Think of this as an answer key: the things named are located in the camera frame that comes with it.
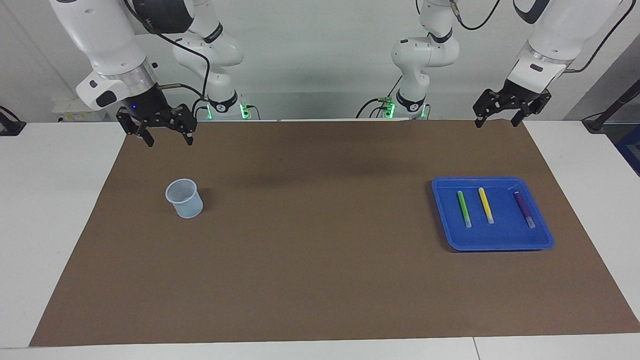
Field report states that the translucent plastic cup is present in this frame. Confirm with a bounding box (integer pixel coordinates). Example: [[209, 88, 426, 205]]
[[165, 178, 205, 219]]

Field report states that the black clamp mount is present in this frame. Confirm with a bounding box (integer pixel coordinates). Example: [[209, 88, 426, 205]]
[[0, 106, 27, 137]]

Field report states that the blue plastic tray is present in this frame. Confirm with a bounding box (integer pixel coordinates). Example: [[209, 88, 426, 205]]
[[431, 176, 555, 252]]

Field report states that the black arm base cable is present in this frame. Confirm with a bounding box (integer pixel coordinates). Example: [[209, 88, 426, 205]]
[[356, 75, 403, 119], [191, 97, 211, 121]]

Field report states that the brown table mat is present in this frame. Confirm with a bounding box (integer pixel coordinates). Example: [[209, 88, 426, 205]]
[[29, 119, 640, 347]]

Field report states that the black stand pole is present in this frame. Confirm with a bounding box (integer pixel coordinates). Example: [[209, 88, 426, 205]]
[[581, 80, 640, 134]]

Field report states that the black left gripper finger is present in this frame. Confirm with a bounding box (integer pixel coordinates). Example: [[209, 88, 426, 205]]
[[510, 90, 552, 128], [472, 88, 507, 129]]

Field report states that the white power strip box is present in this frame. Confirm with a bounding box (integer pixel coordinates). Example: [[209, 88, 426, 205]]
[[52, 97, 107, 123]]

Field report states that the black left arm base cable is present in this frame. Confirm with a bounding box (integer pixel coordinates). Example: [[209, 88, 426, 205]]
[[356, 75, 403, 119]]

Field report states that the green pen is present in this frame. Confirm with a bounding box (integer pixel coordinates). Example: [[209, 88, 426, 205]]
[[456, 190, 473, 229]]

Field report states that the yellow pen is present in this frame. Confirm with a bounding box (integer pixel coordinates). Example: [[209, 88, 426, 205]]
[[478, 187, 495, 225]]

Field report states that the purple pen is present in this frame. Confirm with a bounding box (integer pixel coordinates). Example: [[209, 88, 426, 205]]
[[513, 191, 536, 230]]

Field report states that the blue crate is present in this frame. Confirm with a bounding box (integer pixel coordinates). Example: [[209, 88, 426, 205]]
[[615, 125, 640, 177]]

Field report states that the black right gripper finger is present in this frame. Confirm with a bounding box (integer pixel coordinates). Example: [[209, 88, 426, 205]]
[[116, 107, 155, 148], [167, 103, 197, 147]]

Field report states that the black right arm base cable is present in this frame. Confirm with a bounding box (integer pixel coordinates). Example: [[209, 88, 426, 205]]
[[191, 97, 211, 121]]

